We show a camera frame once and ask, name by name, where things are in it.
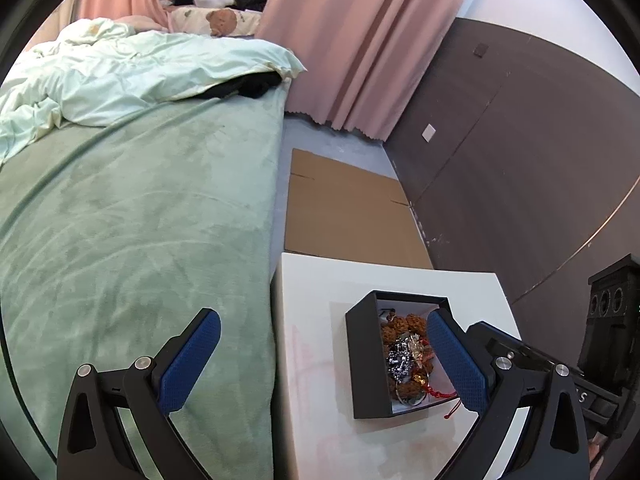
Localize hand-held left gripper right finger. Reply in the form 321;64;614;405
426;308;591;480

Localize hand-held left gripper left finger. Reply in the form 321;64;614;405
56;307;222;480

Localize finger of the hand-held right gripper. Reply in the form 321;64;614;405
467;321;623;418

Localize red cord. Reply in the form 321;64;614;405
420;337;463;421

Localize silver chain bracelet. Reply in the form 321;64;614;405
387;342;418;383

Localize thin silver bangle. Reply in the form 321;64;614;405
395;380;431;406

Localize beaded bracelets and trinkets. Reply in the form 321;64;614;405
380;312;438;403

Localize black jewelry box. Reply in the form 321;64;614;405
345;290;481;421

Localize green fleece blanket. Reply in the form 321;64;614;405
0;77;291;480

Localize flat brown cardboard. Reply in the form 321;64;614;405
284;147;435;271

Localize black cloth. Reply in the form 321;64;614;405
202;71;283;101

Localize pale green duvet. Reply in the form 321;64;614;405
0;17;308;168

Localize cream printed pillow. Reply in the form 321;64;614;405
167;5;263;38

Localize wide pink curtain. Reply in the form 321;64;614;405
255;0;486;142

